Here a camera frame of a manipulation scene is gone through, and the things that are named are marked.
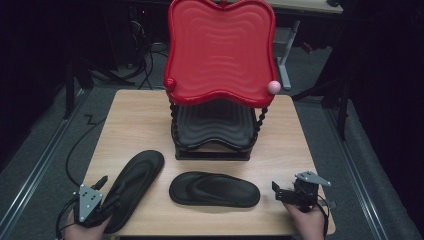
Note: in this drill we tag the light wooden desk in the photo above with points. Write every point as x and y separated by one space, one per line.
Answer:
306 6

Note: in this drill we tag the red and black shoe rack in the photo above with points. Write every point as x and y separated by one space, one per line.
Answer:
220 53

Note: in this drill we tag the metal floor rail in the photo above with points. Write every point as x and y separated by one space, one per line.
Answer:
36 170
358 176

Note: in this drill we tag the grey metal desk leg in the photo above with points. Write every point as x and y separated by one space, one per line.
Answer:
285 63

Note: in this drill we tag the black metal stand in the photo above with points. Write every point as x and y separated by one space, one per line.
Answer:
341 106
70 90

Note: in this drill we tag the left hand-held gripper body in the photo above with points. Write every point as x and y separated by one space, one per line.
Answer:
88 201

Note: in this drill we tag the person's right hand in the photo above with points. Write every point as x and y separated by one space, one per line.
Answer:
308 225

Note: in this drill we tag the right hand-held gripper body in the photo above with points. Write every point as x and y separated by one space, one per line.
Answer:
308 190

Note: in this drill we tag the person's left hand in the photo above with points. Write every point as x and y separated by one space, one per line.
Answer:
83 233

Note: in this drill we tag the black flip-flop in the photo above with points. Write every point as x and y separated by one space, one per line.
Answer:
136 180
230 195

